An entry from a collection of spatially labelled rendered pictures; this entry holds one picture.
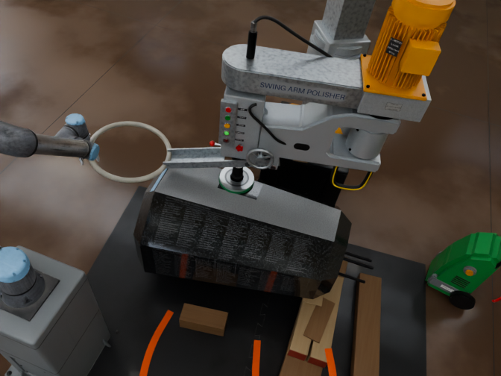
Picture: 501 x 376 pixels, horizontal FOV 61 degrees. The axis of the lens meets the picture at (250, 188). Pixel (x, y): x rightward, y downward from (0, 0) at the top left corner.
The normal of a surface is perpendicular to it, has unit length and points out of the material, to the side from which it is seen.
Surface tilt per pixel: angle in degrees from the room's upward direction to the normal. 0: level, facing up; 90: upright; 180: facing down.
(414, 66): 90
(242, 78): 90
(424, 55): 90
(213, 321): 0
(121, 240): 0
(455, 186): 0
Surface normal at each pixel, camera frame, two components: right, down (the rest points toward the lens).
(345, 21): 0.26, 0.76
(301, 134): -0.11, 0.76
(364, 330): 0.10, -0.64
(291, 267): -0.11, 0.06
